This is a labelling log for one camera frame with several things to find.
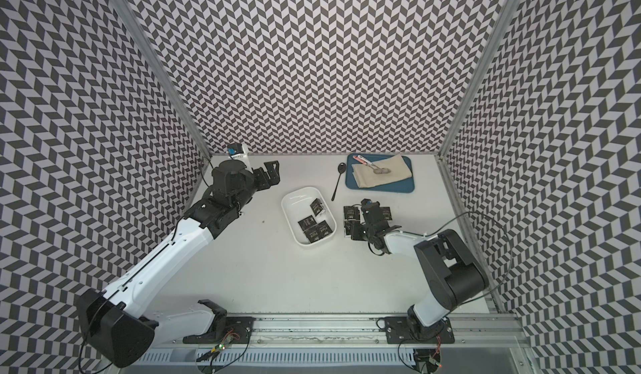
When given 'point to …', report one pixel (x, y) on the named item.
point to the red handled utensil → (376, 169)
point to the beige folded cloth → (365, 176)
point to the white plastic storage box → (300, 204)
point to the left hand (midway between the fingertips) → (267, 168)
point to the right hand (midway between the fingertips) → (354, 232)
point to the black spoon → (340, 169)
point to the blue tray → (403, 185)
